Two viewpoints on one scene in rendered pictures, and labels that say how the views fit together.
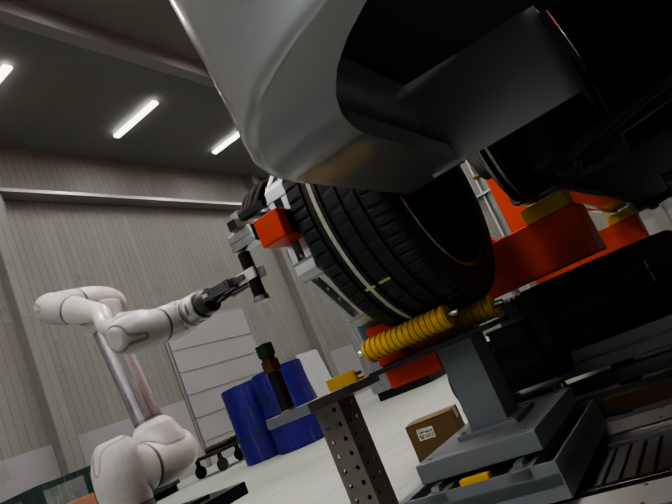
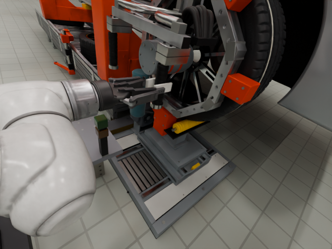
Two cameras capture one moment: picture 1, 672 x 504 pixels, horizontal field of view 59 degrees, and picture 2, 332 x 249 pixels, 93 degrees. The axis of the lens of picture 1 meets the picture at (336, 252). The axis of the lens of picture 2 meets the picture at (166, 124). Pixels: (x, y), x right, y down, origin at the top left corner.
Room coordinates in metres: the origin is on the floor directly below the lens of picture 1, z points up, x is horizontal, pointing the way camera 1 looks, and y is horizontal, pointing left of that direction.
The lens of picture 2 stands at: (1.46, 0.68, 1.05)
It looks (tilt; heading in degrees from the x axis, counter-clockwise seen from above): 39 degrees down; 283
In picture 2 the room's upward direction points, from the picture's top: 14 degrees clockwise
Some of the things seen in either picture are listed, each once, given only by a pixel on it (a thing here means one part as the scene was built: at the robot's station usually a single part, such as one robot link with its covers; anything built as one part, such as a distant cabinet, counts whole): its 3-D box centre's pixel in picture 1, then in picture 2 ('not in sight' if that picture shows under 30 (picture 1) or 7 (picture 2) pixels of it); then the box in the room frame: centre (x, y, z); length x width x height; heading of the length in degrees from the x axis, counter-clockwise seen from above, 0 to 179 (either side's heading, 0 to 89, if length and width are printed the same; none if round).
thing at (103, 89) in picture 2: (213, 297); (111, 93); (1.69, 0.38, 0.83); 0.09 x 0.08 x 0.07; 60
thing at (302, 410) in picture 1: (326, 399); (89, 130); (1.97, 0.21, 0.44); 0.43 x 0.17 x 0.03; 150
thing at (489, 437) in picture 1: (480, 386); (178, 130); (1.56, -0.20, 0.32); 0.40 x 0.30 x 0.28; 150
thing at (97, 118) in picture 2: (265, 350); (101, 121); (1.79, 0.31, 0.64); 0.04 x 0.04 x 0.04; 60
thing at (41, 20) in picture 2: not in sight; (68, 27); (4.53, -2.07, 0.20); 1.00 x 0.86 x 0.39; 150
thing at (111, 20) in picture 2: not in sight; (119, 24); (1.89, 0.04, 0.93); 0.09 x 0.05 x 0.05; 60
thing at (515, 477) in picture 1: (514, 460); (173, 147); (1.56, -0.20, 0.13); 0.50 x 0.36 x 0.10; 150
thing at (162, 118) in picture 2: (410, 345); (169, 117); (1.63, -0.08, 0.48); 0.16 x 0.12 x 0.17; 60
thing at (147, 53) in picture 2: not in sight; (167, 57); (1.68, 0.01, 0.85); 0.21 x 0.14 x 0.14; 60
